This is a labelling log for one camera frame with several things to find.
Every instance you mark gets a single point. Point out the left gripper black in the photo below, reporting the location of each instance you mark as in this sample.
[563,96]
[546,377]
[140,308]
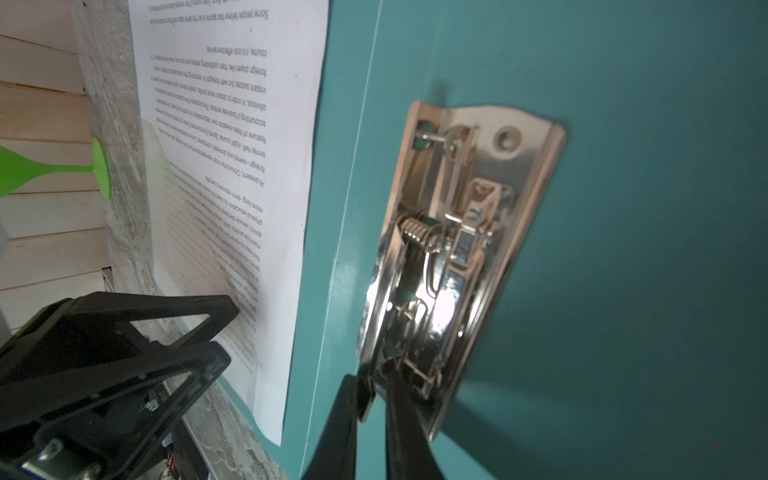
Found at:
[115,420]

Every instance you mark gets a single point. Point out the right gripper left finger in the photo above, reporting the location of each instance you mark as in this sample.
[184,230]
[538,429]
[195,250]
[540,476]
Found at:
[336,452]

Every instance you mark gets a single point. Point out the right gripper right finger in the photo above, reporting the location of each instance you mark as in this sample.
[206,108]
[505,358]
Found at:
[408,454]

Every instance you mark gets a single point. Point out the teal paper folder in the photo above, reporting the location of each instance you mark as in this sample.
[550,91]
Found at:
[630,338]

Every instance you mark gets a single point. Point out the silver folder clip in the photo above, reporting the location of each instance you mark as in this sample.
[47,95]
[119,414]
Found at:
[466,188]

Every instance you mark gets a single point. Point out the printed paper sheet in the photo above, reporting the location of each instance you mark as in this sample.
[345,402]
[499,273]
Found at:
[228,93]

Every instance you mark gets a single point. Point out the green plastic goblet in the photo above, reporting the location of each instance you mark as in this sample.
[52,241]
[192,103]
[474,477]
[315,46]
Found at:
[17,170]

